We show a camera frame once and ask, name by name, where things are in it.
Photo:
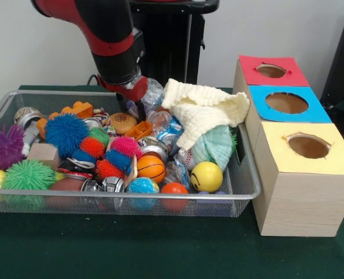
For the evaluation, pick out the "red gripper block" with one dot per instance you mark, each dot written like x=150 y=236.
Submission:
x=131 y=91

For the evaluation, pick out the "clear plastic bottle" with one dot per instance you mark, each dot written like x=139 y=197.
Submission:
x=154 y=93

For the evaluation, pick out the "blue spiky rubber toy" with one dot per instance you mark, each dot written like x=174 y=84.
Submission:
x=67 y=135

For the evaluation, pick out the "cream waffle cloth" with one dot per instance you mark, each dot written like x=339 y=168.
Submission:
x=206 y=110

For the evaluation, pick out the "mint green waffle cloth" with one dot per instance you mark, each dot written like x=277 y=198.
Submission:
x=215 y=142

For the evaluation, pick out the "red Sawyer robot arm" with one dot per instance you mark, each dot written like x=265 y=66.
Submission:
x=110 y=37

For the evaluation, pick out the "clear mesh bin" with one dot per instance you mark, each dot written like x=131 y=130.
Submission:
x=247 y=174

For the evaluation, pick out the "wooden box with three holes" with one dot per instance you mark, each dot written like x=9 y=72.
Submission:
x=299 y=203

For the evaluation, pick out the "toy hamburger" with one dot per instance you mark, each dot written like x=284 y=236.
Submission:
x=123 y=122

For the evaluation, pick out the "orange toy building block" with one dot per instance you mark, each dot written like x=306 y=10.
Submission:
x=80 y=110

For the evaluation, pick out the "small orange basketball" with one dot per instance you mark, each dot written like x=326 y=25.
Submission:
x=150 y=169

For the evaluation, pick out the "blue globe ball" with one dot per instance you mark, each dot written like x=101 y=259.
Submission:
x=142 y=186

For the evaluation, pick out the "yellow plastic ball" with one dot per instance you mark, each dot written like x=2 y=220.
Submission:
x=206 y=177

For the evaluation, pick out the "green spiky rubber ball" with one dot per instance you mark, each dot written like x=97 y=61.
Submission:
x=27 y=175

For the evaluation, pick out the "purple spiky monster toy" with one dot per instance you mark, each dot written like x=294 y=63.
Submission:
x=3 y=146

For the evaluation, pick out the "dark green table cloth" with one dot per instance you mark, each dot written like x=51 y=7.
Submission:
x=131 y=247

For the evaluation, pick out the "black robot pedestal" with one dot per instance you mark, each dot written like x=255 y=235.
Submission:
x=171 y=43

